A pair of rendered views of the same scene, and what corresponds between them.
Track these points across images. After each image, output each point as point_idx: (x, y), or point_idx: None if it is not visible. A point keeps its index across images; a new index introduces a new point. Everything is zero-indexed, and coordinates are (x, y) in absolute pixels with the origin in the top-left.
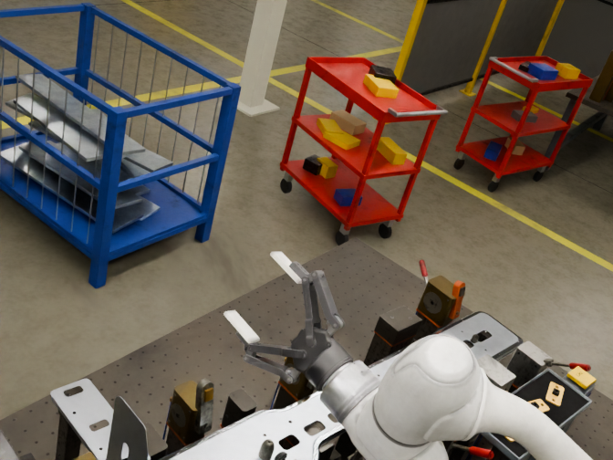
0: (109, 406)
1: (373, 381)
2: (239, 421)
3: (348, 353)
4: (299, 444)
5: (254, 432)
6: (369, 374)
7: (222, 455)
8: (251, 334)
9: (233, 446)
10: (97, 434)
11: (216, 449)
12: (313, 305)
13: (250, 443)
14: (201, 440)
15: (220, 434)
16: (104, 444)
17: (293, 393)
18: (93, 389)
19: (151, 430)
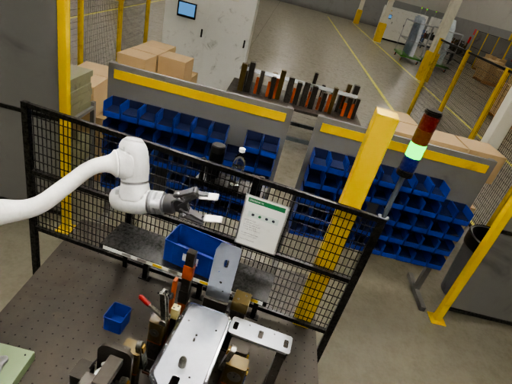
0: (267, 345)
1: (151, 192)
2: (207, 379)
3: (165, 199)
4: (167, 383)
5: (195, 376)
6: (153, 193)
7: (201, 351)
8: (207, 217)
9: (200, 360)
10: (257, 330)
11: (206, 353)
12: (190, 195)
13: (193, 367)
14: (216, 354)
15: (210, 362)
16: (250, 327)
17: None
18: (280, 350)
19: (241, 351)
